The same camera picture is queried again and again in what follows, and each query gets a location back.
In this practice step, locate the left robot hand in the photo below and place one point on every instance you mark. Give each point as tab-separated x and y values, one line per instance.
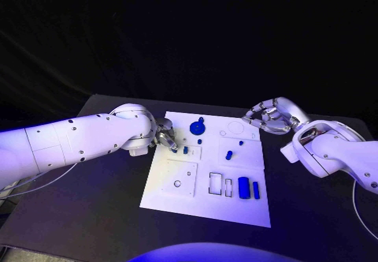
166	136

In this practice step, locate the blue long thick cylinder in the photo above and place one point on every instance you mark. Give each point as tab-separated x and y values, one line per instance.
244	187

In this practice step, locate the blue peg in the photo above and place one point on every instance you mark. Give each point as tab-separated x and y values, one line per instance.
228	155

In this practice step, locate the blue gear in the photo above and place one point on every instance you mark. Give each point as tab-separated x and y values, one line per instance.
197	128

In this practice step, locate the blue long thin cylinder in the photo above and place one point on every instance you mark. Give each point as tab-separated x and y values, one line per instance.
256	190

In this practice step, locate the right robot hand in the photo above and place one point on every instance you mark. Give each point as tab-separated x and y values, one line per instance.
276	117

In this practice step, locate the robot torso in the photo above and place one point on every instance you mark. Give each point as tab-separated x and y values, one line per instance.
212	252

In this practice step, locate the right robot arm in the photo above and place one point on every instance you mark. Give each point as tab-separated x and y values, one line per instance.
331	151

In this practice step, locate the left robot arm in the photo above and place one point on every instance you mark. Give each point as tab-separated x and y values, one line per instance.
88	139

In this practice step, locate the white task board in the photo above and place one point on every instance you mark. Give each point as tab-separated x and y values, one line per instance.
207	169

